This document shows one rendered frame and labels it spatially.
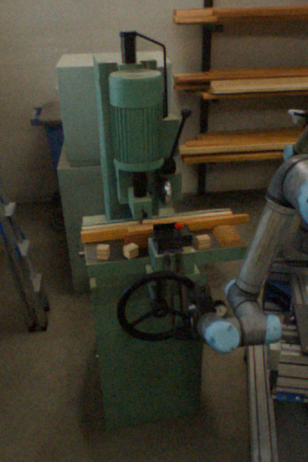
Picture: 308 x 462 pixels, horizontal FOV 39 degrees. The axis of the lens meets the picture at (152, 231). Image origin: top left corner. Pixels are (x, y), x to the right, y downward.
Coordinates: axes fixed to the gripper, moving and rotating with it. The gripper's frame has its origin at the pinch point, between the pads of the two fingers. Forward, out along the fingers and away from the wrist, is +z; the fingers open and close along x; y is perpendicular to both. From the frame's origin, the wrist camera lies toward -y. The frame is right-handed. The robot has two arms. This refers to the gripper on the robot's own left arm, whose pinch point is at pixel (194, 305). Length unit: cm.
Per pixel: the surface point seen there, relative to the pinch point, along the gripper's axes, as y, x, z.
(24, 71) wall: -158, -84, 222
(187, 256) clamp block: -15.4, -0.1, 7.8
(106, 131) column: -64, -25, 29
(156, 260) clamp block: -15.0, -10.7, 7.2
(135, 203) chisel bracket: -35.2, -15.6, 19.7
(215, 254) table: -14.4, 12.8, 20.2
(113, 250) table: -18.6, -24.8, 23.8
